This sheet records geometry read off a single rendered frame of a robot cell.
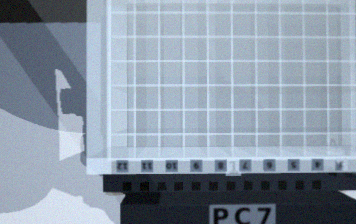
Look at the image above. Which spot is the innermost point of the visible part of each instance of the white deep-well block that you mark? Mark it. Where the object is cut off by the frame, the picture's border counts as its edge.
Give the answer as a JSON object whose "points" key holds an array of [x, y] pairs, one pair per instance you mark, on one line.
{"points": [[160, 95]]}

